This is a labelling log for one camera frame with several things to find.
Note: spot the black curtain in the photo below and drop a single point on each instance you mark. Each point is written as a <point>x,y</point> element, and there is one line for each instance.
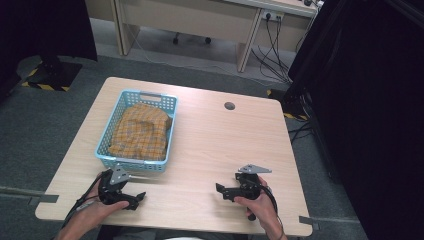
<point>46,26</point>
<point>366,100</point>

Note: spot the grey tape strip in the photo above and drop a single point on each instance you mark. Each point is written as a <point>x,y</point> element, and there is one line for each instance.
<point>43,199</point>
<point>308,221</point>

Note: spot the orange plaid cloth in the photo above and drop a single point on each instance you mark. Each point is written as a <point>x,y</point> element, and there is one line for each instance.
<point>141,133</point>

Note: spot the person's left hand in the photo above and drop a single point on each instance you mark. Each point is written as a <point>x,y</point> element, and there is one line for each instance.
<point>95,213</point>

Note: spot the white wall power socket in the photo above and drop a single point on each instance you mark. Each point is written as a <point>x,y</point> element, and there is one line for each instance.
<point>272,15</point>

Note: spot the beige office desk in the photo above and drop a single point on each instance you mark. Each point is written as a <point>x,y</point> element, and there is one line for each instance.
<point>186,15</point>

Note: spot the black chair castor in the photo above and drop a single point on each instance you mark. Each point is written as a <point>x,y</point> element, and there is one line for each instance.
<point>175,40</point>
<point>208,40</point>

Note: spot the person's right hand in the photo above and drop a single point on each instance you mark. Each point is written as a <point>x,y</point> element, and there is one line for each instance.
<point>263,210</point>

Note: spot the light blue plastic basket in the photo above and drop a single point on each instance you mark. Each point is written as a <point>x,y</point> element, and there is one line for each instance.
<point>141,100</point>

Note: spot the black stand base hazard tape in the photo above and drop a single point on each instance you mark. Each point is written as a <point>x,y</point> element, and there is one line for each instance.
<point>53,75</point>
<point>291,105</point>

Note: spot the person's lap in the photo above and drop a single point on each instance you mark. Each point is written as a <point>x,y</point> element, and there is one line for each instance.
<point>140,234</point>

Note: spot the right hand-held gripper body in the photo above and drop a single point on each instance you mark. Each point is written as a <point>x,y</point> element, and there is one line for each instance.
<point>249,186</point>

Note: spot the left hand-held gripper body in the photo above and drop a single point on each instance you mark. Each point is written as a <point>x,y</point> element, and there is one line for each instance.
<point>111,190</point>

